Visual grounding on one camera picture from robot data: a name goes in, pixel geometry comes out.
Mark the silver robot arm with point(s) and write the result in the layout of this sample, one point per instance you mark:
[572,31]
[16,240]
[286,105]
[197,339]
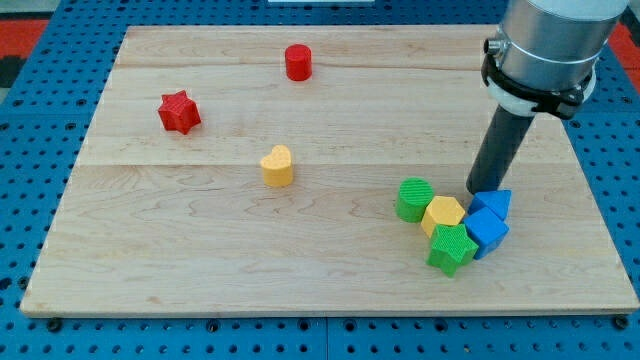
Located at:
[542,56]

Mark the yellow hexagon block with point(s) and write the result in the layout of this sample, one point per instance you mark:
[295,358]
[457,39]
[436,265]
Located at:
[442,210]

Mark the yellow heart block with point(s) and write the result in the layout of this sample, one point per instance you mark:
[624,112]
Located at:
[277,167]

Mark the wooden board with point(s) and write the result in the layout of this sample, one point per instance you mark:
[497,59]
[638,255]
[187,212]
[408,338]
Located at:
[154,223]

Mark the green cylinder block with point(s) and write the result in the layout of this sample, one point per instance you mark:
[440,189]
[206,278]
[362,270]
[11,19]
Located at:
[414,195]

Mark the red cylinder block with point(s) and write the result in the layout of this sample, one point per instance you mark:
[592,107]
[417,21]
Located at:
[298,62]

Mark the green star block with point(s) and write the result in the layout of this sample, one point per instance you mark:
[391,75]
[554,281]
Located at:
[451,248]

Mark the red star block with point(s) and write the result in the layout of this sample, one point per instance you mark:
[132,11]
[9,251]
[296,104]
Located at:
[178,112]

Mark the blue cube block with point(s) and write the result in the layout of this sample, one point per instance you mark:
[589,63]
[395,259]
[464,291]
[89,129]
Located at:
[487,230]

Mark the blue triangle block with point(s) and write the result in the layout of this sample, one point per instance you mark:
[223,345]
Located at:
[497,201]

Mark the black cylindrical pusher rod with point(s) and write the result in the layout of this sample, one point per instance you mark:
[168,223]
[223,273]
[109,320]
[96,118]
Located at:
[498,149]

